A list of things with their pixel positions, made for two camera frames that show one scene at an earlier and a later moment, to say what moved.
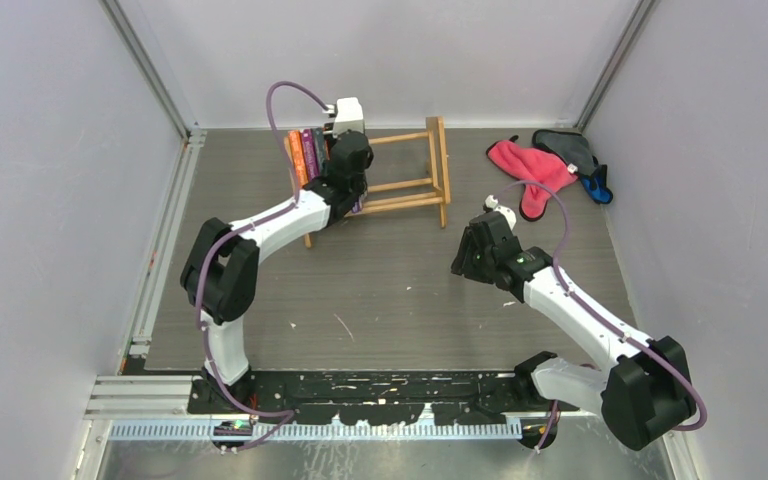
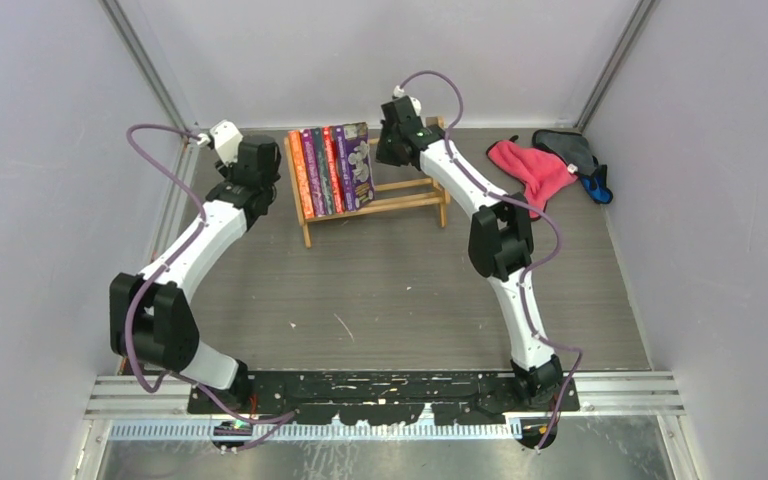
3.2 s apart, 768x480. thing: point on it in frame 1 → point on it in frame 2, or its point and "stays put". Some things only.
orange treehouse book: (299, 158) stays put
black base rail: (385, 398) stays put
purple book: (311, 159) stays put
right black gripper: (464, 264) → (380, 154)
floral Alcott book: (319, 134) stays put
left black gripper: (333, 141) → (231, 171)
